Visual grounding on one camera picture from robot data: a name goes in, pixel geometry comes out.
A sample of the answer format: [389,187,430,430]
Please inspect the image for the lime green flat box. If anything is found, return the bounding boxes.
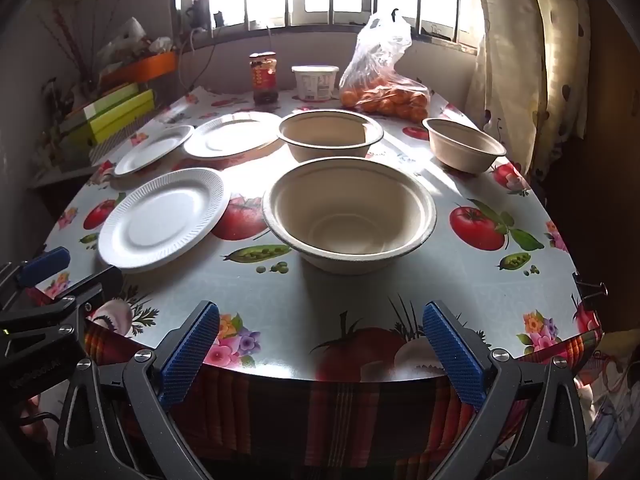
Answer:
[60,90,156,147]

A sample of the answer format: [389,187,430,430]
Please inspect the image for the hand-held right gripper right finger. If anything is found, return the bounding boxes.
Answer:
[422,301,588,480]

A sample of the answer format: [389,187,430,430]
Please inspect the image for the dark green flat box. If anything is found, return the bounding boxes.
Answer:
[75,82,142,123]

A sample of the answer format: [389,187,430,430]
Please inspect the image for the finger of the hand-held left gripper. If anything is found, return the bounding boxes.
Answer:
[15,247,71,308]
[52,266,124,316]

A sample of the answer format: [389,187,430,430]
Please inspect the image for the red plaid cloth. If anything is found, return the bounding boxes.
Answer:
[82,325,606,480]

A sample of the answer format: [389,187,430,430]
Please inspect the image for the vegetable print tablecloth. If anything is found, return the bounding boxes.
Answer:
[37,85,603,383]

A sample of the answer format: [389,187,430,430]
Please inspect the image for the plastic bag of oranges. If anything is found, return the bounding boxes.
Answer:
[339,9,432,123]

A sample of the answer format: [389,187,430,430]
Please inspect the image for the black binder clip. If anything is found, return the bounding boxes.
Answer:
[572,270,610,306]

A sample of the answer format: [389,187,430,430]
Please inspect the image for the small beige paper bowl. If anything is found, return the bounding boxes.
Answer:
[421,117,507,176]

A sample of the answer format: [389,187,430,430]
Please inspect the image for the white plastic tub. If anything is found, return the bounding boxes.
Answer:
[291,65,340,102]

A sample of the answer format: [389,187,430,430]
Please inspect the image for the white foam plate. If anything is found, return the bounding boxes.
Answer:
[183,111,285,161]
[97,167,232,275]
[112,125,195,177]

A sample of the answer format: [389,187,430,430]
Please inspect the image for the dried branches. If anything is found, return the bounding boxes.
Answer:
[37,0,131,91]

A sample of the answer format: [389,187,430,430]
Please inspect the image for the red label sauce jar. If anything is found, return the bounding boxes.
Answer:
[248,51,279,107]

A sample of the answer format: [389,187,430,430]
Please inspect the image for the orange tray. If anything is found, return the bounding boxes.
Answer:
[100,51,180,86]

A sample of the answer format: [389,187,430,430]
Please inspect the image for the large beige paper bowl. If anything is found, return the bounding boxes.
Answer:
[276,110,385,163]
[261,156,438,276]

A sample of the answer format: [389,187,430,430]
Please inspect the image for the dark side table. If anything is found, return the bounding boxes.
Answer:
[27,162,101,221]

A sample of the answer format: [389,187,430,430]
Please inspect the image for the white plastic bag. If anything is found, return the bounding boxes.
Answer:
[95,16,148,66]

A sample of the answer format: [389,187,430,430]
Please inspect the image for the black white striped box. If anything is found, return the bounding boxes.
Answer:
[90,110,166,161]

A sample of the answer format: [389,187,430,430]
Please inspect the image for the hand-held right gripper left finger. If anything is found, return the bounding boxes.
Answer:
[54,300,221,480]

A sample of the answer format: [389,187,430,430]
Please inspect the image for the cream spotted curtain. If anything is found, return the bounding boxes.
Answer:
[467,0,593,176]

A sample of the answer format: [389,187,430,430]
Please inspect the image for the light printed cloth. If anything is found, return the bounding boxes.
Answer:
[575,330,640,471]

